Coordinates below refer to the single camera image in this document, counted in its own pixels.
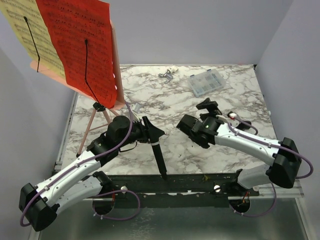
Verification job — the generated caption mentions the yellow sheet music page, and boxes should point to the yellow sheet music page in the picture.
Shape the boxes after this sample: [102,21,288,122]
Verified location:
[0,0,65,79]

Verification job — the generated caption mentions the black clip-on holder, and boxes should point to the black clip-on holder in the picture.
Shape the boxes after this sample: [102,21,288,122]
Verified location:
[195,97,254,131]

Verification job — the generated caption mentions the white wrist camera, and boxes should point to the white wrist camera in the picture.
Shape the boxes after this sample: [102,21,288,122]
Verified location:
[220,112,238,123]
[131,102,142,121]

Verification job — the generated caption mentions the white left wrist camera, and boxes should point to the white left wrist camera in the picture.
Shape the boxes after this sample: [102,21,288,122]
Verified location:
[131,102,142,121]

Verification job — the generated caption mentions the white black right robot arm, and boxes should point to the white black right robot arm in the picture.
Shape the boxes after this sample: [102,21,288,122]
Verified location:
[176,114,302,196]

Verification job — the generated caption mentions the black handheld microphone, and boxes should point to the black handheld microphone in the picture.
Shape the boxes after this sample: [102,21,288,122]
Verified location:
[150,141,168,180]

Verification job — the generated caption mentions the pink perforated music stand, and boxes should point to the pink perforated music stand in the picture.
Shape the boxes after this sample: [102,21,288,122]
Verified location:
[29,19,127,158]

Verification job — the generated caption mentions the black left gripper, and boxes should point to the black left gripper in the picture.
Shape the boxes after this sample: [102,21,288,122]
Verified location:
[117,116,165,149]

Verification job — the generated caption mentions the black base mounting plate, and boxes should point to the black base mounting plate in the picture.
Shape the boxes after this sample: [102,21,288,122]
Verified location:
[93,171,259,209]

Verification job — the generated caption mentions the chrome capo white knob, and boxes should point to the chrome capo white knob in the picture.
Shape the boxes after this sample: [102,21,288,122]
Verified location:
[158,65,179,84]

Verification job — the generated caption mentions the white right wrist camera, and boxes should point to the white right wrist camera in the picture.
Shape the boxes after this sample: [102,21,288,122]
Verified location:
[220,112,238,123]

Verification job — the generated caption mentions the clear plastic compartment box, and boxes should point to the clear plastic compartment box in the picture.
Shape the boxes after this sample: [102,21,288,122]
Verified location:
[187,69,226,98]

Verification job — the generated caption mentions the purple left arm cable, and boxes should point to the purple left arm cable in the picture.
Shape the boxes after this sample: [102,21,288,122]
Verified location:
[20,101,142,227]

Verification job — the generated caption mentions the aluminium frame rail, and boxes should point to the aluminium frame rail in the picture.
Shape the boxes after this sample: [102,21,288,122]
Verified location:
[258,180,305,199]

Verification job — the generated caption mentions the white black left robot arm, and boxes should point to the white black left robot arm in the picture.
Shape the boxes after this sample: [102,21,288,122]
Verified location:
[19,115,167,232]

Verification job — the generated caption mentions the red paper sheet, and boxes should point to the red paper sheet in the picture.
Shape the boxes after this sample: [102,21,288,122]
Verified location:
[36,0,114,99]

